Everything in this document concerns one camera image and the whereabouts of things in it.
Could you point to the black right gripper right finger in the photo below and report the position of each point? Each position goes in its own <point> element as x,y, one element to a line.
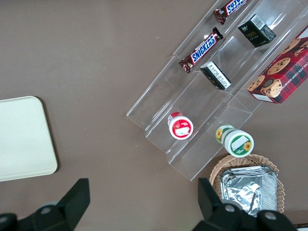
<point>216,216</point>

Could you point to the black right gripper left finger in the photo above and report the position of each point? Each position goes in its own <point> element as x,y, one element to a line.
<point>65,214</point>

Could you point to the wicker basket holding foil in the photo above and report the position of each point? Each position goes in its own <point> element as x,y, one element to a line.
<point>223,166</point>

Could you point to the cream rectangular tray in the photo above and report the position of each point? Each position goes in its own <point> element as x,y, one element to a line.
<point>24,139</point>

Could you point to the silver foil packets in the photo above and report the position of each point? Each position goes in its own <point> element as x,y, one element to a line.
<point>250,190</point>

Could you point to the green lid sunflower cup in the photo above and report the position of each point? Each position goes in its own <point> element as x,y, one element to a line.
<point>237,142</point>

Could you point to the red lid white cup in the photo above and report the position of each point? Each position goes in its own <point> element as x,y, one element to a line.
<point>181,127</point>

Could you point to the clear acrylic stepped stand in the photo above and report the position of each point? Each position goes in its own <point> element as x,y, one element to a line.
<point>192,101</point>

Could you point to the small black carton box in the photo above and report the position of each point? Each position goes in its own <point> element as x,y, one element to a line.
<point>256,31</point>
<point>216,75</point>

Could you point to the red tartan cookie box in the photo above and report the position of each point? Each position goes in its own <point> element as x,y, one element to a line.
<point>284,72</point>

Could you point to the Snickers chocolate bar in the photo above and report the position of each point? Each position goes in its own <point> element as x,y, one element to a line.
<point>229,9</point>
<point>202,50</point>

